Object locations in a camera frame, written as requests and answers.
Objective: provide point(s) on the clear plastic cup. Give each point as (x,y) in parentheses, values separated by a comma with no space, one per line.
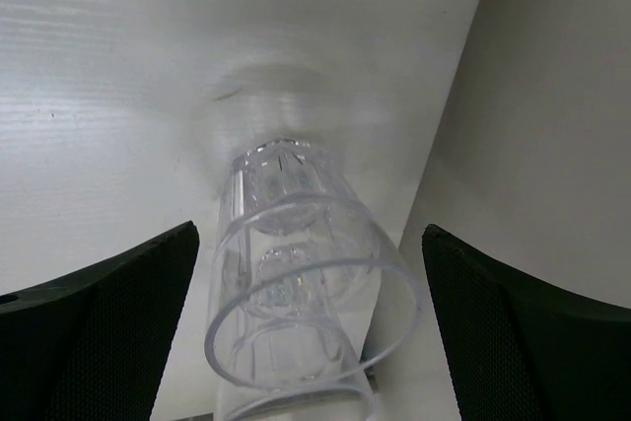
(307,291)

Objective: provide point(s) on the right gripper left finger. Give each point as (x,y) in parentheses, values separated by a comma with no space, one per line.
(93,344)

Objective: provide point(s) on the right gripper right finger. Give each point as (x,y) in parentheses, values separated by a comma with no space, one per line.
(519,348)

